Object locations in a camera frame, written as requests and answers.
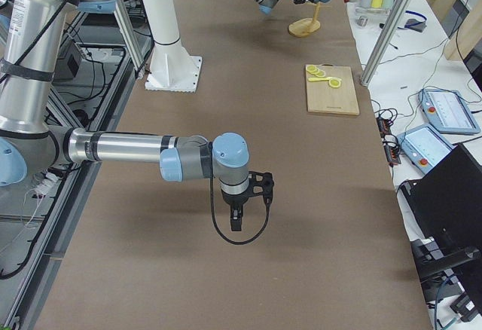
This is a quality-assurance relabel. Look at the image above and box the wooden cup rack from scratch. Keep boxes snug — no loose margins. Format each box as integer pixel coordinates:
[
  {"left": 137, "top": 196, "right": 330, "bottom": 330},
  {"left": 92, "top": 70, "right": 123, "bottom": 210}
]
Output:
[{"left": 288, "top": 1, "right": 327, "bottom": 38}]

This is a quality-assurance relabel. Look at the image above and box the small metal cup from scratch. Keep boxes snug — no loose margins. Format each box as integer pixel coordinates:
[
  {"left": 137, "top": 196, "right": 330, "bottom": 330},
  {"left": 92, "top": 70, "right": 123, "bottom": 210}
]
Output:
[{"left": 356, "top": 16, "right": 368, "bottom": 27}]

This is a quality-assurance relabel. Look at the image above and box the light green cup on tray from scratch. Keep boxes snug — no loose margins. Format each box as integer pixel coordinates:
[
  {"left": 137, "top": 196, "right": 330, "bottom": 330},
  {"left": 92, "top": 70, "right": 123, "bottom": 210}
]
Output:
[{"left": 381, "top": 0, "right": 394, "bottom": 10}]

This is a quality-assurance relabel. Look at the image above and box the lemon slice front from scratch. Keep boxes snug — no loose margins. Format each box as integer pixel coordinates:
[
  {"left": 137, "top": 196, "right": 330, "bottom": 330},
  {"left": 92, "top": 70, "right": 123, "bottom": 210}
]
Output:
[{"left": 306, "top": 65, "right": 319, "bottom": 74}]

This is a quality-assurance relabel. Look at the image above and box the yellow plastic knife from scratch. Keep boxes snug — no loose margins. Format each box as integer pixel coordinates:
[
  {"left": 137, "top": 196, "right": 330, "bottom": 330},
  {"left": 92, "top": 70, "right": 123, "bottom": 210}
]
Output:
[{"left": 307, "top": 77, "right": 332, "bottom": 82}]

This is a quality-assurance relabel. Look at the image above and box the lemon slice single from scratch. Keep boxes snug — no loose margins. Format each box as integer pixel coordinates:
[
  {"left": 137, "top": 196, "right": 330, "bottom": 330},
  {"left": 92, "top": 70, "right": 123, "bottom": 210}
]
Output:
[{"left": 328, "top": 77, "right": 342, "bottom": 88}]

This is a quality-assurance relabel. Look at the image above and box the bamboo cutting board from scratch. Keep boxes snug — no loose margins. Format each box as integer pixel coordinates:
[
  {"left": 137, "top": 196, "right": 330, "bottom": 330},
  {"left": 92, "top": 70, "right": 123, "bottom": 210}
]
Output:
[{"left": 305, "top": 64, "right": 359, "bottom": 115}]

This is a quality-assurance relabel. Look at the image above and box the black power strip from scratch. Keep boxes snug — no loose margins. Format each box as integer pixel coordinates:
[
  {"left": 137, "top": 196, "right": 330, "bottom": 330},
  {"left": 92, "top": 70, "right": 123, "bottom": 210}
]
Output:
[{"left": 377, "top": 117, "right": 401, "bottom": 167}]

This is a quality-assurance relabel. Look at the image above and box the blue teach pendant far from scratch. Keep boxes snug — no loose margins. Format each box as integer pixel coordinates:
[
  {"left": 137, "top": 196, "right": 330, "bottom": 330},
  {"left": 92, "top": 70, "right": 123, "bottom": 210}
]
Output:
[{"left": 419, "top": 89, "right": 480, "bottom": 135}]

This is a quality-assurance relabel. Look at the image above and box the blue teach pendant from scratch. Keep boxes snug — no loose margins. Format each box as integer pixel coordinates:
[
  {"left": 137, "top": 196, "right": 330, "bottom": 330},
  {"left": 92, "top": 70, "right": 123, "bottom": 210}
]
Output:
[
  {"left": 397, "top": 124, "right": 454, "bottom": 174},
  {"left": 419, "top": 89, "right": 480, "bottom": 135}
]

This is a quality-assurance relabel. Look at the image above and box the blue teach pendant near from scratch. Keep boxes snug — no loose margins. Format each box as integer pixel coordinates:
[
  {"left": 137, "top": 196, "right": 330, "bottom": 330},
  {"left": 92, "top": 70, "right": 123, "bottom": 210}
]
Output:
[{"left": 397, "top": 124, "right": 454, "bottom": 174}]

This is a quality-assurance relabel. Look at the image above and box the black monitor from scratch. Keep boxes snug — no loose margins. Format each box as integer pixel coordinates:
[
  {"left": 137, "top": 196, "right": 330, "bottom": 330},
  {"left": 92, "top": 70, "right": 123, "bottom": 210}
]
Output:
[{"left": 400, "top": 144, "right": 481, "bottom": 254}]

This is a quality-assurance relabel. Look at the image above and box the black camera cable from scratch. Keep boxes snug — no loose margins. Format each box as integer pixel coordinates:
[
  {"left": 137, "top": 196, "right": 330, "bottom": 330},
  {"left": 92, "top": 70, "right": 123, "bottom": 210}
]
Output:
[{"left": 209, "top": 177, "right": 273, "bottom": 247}]

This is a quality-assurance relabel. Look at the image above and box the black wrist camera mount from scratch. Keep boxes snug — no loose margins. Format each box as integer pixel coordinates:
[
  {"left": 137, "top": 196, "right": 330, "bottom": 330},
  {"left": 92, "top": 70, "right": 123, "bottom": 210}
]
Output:
[{"left": 247, "top": 171, "right": 274, "bottom": 206}]

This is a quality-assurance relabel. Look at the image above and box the aluminium frame post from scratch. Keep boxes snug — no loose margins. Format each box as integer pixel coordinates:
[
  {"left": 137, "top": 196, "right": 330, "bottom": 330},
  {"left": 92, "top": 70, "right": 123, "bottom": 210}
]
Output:
[{"left": 360, "top": 0, "right": 411, "bottom": 87}]

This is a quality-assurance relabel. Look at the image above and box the white pedestal column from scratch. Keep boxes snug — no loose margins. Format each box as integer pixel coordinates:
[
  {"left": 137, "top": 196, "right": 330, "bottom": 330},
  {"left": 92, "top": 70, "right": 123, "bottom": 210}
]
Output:
[{"left": 142, "top": 0, "right": 202, "bottom": 93}]

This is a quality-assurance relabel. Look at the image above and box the black box under frame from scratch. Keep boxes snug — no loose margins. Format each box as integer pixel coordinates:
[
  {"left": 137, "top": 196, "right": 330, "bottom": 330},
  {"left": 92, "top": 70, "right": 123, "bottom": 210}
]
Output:
[{"left": 53, "top": 46, "right": 82, "bottom": 81}]

